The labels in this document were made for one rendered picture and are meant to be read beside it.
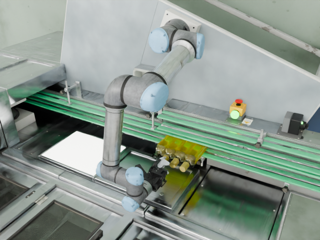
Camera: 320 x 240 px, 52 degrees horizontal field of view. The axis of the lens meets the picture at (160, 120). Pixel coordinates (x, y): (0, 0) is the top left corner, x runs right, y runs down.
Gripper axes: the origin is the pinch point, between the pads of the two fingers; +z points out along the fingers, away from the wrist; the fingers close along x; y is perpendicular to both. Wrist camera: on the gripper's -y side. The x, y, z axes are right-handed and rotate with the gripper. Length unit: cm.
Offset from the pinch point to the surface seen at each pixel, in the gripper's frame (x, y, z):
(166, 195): -12.3, 7.9, -9.1
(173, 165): 0.6, 6.2, -0.9
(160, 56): 39, -26, 40
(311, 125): 17, 61, 49
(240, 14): 56, 1, 95
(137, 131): -5.4, -30.2, 23.0
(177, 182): -12.3, 7.9, 2.5
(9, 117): -1, -101, -12
